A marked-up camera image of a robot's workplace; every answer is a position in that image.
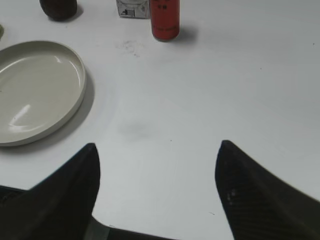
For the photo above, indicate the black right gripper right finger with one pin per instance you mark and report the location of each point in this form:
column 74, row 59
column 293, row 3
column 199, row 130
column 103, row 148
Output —
column 260, row 206

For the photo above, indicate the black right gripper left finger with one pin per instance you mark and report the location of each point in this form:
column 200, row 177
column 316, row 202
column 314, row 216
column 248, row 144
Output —
column 59, row 207

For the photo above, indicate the red cola can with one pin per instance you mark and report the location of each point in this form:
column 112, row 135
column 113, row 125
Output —
column 165, row 19

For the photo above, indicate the beige round plate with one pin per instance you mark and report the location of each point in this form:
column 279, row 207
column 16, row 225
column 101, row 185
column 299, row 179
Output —
column 42, row 85

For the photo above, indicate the dark red wax apple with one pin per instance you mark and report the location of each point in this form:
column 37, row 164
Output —
column 59, row 10

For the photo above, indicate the small white milk carton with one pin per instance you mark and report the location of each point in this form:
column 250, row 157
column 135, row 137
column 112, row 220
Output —
column 133, row 9

